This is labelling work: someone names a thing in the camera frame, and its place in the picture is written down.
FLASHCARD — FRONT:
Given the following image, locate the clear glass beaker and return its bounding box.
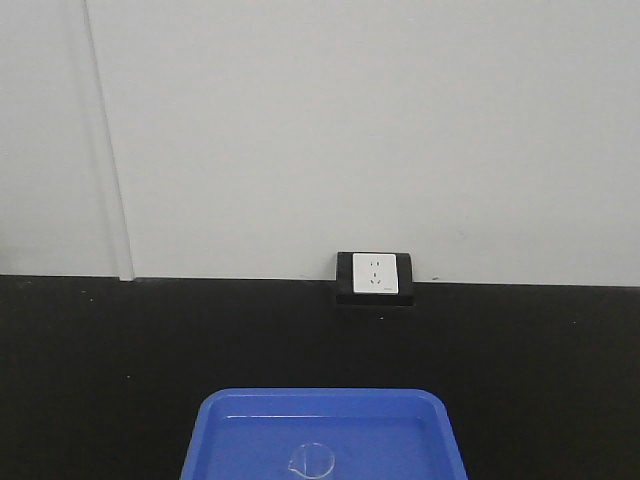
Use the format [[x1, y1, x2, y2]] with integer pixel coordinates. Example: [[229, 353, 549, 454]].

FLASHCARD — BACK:
[[287, 442, 336, 480]]

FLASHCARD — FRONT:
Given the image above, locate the blue plastic tray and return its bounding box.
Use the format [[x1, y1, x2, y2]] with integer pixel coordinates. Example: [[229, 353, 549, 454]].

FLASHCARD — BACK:
[[180, 388, 467, 479]]

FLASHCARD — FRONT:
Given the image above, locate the white socket in black housing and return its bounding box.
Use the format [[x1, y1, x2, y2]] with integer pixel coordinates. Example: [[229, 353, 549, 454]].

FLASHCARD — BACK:
[[335, 252, 415, 307]]

